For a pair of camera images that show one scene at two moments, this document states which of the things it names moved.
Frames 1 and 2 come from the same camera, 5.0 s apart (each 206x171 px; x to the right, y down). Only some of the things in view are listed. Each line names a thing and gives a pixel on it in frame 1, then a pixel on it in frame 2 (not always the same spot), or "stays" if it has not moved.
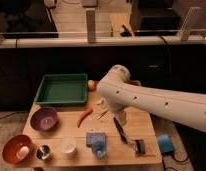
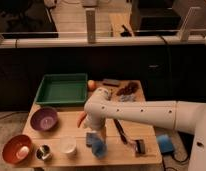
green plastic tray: x=62 y=89 stays
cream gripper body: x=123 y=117 → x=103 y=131
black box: x=154 y=16 stays
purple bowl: x=44 y=118 stays
